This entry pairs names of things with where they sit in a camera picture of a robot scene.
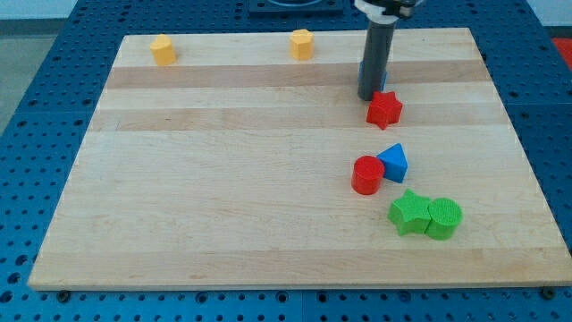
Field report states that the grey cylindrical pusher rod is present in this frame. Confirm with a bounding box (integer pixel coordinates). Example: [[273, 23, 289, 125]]
[[357, 22, 395, 101]]

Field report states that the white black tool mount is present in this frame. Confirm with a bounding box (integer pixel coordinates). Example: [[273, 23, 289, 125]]
[[354, 0, 423, 24]]

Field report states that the red star block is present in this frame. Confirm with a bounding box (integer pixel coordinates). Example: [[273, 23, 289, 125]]
[[366, 91, 403, 130]]

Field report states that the green star block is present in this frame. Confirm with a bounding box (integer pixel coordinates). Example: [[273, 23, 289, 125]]
[[388, 189, 432, 236]]

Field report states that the wooden board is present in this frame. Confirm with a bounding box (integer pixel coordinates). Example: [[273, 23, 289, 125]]
[[28, 28, 571, 291]]

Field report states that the blue cube block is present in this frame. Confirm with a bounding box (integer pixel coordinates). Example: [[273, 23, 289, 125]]
[[357, 61, 388, 91]]

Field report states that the yellow hexagon block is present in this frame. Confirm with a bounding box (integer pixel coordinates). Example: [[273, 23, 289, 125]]
[[290, 29, 314, 61]]

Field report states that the blue triangle block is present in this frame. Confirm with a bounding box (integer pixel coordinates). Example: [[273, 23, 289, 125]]
[[376, 143, 408, 183]]

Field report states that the red cylinder block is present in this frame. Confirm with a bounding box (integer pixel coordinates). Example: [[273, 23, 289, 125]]
[[351, 156, 385, 195]]

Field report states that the green cylinder block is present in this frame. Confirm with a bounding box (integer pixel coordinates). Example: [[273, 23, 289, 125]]
[[425, 198, 463, 241]]

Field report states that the yellow block left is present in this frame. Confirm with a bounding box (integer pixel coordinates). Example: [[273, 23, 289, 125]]
[[149, 34, 177, 66]]

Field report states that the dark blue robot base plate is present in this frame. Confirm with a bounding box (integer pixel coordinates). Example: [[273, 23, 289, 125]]
[[247, 0, 344, 16]]

